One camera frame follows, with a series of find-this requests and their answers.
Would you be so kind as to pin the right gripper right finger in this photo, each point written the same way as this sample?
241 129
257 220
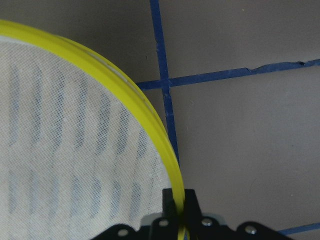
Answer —
205 227

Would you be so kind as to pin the white steamer cloth top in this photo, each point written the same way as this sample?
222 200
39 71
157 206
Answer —
62 137

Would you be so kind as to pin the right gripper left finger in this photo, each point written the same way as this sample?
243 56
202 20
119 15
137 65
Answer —
156 226

